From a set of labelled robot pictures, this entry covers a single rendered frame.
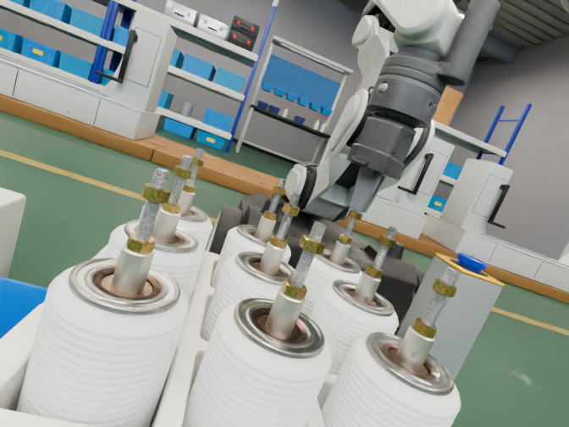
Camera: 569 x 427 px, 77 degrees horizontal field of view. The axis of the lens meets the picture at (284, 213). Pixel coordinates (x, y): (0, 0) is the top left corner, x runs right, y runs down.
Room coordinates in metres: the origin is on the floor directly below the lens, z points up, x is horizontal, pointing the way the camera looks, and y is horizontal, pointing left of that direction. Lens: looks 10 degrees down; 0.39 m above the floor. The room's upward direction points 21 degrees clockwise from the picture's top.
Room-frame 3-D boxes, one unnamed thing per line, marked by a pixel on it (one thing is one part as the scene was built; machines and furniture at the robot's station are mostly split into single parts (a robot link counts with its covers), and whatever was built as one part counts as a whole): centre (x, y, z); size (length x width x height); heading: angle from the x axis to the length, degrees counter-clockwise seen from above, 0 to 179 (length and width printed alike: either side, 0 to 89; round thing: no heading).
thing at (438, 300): (0.28, -0.14, 0.30); 0.01 x 0.01 x 0.08
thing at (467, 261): (0.51, -0.27, 0.32); 0.04 x 0.04 x 0.02
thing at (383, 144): (0.52, -0.10, 0.45); 0.13 x 0.10 x 0.12; 152
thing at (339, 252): (0.52, -0.10, 0.26); 0.02 x 0.02 x 0.03
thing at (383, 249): (0.40, -0.12, 0.30); 0.01 x 0.01 x 0.08
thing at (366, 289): (0.40, -0.12, 0.26); 0.02 x 0.02 x 0.03
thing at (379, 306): (0.40, -0.12, 0.25); 0.08 x 0.08 x 0.01
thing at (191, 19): (4.86, 2.12, 1.42); 0.42 x 0.37 x 0.20; 10
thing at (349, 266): (0.52, -0.10, 0.25); 0.08 x 0.08 x 0.01
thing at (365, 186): (0.50, -0.09, 0.36); 0.03 x 0.02 x 0.06; 62
